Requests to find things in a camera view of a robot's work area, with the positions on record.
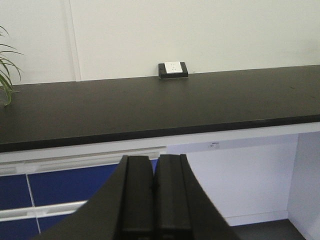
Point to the green potted plant leaves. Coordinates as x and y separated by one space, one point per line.
7 66

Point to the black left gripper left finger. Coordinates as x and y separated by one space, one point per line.
122 209

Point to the left blue cabinet drawers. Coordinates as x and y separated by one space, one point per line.
40 188

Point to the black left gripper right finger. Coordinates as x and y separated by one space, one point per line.
183 211

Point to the white socket black base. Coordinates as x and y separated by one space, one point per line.
173 69

